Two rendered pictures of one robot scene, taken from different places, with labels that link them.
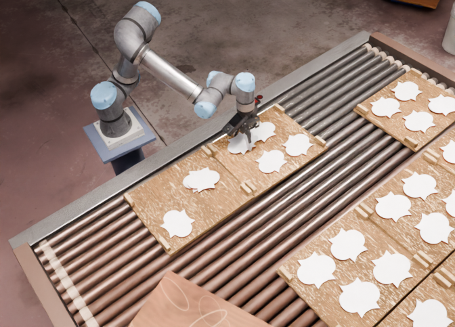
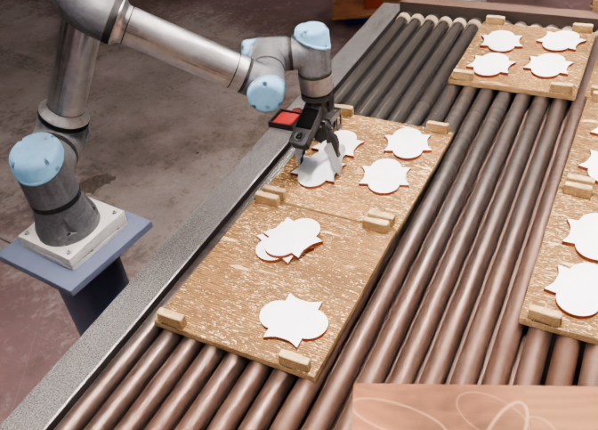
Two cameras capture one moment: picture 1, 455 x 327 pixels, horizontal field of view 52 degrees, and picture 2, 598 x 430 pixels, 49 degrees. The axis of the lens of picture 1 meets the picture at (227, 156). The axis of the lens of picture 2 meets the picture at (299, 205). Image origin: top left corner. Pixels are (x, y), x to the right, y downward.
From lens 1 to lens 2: 81 cm
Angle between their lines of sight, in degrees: 20
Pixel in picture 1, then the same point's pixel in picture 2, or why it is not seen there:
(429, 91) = (529, 33)
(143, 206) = (207, 320)
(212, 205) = (335, 269)
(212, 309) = (493, 411)
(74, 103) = not seen: outside the picture
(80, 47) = not seen: outside the picture
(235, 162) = (326, 198)
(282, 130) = (367, 134)
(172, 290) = (390, 414)
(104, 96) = (42, 155)
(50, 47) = not seen: outside the picture
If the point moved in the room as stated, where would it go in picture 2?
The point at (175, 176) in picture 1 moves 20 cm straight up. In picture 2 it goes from (234, 253) to (218, 179)
